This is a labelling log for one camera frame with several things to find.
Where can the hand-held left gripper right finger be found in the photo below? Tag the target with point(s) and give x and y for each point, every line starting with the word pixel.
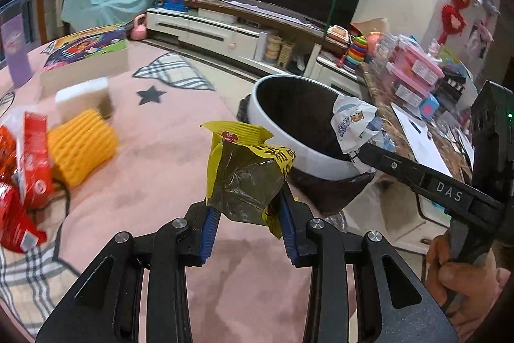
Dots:
pixel 290 242

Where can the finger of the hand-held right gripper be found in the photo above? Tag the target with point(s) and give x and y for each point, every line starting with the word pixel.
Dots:
pixel 405 174

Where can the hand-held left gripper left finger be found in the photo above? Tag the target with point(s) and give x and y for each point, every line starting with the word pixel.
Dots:
pixel 207 236

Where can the yellow snack wrapper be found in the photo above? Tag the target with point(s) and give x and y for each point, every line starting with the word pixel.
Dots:
pixel 245 182

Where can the white printed wrapper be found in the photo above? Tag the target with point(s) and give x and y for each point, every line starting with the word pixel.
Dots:
pixel 353 126

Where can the white bin with black bag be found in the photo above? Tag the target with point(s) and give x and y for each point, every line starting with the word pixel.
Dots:
pixel 297 118

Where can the person's right hand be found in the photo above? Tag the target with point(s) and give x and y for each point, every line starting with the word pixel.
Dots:
pixel 461 290

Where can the white paper sheet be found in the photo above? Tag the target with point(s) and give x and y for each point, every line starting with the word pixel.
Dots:
pixel 419 138

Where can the marble side table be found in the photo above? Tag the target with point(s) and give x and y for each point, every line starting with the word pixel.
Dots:
pixel 381 102

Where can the pink storage boxes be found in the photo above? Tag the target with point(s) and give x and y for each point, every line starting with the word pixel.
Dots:
pixel 413 71

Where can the yellow ribbed sponge block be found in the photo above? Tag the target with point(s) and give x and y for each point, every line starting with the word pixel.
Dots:
pixel 82 144

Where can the red and white packet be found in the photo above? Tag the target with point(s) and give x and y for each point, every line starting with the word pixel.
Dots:
pixel 34 162

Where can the red snack packet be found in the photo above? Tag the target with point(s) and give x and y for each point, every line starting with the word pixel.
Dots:
pixel 16 220

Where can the white television cabinet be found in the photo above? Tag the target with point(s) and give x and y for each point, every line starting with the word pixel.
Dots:
pixel 209 31

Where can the pink kettlebell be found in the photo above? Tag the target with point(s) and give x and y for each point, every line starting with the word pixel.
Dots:
pixel 138 28

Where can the colourful printed flat box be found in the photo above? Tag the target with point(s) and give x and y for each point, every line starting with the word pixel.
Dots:
pixel 86 49

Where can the blue toy train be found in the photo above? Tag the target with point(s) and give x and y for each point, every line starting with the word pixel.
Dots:
pixel 176 4

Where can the purple bottle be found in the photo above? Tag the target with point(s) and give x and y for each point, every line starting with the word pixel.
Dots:
pixel 14 49

